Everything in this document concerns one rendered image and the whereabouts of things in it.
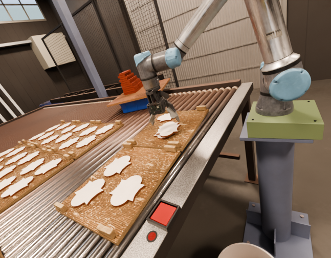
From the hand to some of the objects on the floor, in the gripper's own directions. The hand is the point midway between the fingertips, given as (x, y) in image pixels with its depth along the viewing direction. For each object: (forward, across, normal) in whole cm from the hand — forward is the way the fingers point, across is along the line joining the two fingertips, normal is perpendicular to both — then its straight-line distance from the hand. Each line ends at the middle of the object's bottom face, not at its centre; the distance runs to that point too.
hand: (166, 123), depth 89 cm
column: (+100, +50, +10) cm, 112 cm away
